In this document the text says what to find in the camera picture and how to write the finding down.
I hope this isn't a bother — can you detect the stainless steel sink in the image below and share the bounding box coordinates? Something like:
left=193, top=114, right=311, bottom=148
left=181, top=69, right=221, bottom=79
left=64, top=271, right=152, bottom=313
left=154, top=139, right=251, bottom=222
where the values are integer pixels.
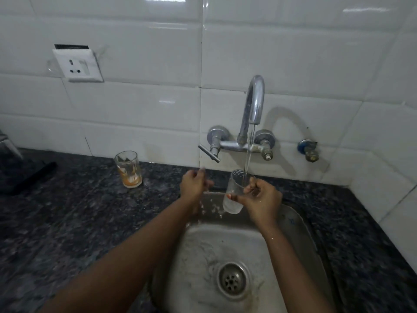
left=149, top=190, right=337, bottom=313

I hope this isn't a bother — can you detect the person's right hand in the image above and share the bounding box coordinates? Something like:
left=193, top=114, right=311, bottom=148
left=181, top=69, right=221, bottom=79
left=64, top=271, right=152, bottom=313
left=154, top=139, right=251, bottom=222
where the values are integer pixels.
left=226, top=176, right=283, bottom=228

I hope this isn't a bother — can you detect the brass valve with blue collar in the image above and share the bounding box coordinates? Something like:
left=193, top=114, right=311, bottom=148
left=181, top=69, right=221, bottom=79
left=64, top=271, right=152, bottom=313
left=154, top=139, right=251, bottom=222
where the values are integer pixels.
left=297, top=138, right=320, bottom=163

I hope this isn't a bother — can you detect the chrome wall faucet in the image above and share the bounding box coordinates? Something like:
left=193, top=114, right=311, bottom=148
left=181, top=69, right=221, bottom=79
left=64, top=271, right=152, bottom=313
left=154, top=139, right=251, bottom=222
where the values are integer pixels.
left=197, top=74, right=276, bottom=164

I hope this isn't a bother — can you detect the drinking glass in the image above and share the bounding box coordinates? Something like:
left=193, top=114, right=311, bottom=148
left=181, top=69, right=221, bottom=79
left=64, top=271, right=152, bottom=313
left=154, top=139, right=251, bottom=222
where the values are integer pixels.
left=0, top=130, right=23, bottom=160
left=222, top=169, right=255, bottom=215
left=113, top=150, right=143, bottom=190

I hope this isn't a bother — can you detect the white wall socket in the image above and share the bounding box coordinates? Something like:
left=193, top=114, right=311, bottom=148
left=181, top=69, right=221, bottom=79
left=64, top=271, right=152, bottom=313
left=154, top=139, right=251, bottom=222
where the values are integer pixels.
left=52, top=44, right=105, bottom=83

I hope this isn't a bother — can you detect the person's right forearm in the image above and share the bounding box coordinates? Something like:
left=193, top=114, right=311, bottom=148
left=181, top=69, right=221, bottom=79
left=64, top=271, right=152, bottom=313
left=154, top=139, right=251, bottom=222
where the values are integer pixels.
left=259, top=223, right=336, bottom=313

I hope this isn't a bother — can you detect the person's left forearm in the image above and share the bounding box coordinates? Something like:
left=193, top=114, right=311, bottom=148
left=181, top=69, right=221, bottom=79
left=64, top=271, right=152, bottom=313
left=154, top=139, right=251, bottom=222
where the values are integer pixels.
left=39, top=198, right=200, bottom=313

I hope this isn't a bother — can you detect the metal sink drain strainer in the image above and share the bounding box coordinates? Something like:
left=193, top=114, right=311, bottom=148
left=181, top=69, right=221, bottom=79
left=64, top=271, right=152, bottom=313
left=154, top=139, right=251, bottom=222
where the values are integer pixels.
left=215, top=261, right=252, bottom=301

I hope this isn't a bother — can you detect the black drying mat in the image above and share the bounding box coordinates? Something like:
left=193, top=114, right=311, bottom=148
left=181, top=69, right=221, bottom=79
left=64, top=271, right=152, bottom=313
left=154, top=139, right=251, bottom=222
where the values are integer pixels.
left=0, top=158, right=58, bottom=196

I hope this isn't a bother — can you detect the person's left hand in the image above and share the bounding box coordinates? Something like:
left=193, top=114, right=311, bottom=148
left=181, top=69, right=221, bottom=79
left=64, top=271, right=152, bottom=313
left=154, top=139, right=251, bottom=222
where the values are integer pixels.
left=179, top=167, right=215, bottom=206

